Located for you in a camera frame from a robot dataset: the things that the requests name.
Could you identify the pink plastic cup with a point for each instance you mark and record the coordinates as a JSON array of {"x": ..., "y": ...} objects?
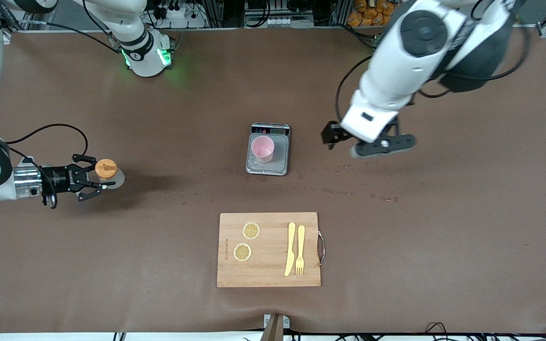
[{"x": 262, "y": 148}]

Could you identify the translucent sauce bottle orange cap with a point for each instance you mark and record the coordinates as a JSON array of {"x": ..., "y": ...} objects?
[{"x": 112, "y": 176}]

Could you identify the orange snack pile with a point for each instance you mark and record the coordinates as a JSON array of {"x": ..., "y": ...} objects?
[{"x": 365, "y": 13}]

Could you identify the yellow plastic fork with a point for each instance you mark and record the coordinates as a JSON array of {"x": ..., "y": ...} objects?
[{"x": 300, "y": 246}]

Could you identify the lemon slice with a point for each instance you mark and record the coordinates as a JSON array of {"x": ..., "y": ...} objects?
[
  {"x": 242, "y": 252},
  {"x": 251, "y": 230}
]

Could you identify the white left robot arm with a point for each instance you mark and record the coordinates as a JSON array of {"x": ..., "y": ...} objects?
[{"x": 396, "y": 71}]

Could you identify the white power strip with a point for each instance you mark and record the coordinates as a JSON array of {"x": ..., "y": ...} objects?
[{"x": 178, "y": 10}]

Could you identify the metal table edge bracket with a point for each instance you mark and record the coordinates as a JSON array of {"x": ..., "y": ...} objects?
[{"x": 276, "y": 327}]

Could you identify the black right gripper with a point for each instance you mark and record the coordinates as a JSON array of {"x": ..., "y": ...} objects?
[{"x": 58, "y": 179}]

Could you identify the wooden cutting board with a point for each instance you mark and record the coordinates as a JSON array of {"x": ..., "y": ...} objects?
[{"x": 268, "y": 265}]

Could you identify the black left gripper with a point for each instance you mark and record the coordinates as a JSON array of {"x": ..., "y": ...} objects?
[{"x": 332, "y": 133}]

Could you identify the brown table mat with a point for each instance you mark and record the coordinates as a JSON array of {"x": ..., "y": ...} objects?
[{"x": 112, "y": 265}]

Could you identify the yellow plastic knife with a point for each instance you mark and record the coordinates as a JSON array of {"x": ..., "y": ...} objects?
[{"x": 290, "y": 251}]

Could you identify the silver digital kitchen scale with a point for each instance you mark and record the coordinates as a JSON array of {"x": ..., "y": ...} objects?
[{"x": 280, "y": 163}]

